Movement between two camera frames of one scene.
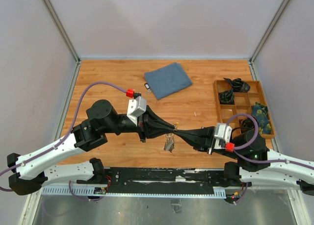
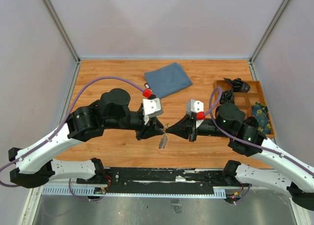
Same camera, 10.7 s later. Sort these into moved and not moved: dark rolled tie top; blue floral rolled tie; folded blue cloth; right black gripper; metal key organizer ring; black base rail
Moved: right black gripper; metal key organizer ring
Not moved: blue floral rolled tie; dark rolled tie top; folded blue cloth; black base rail
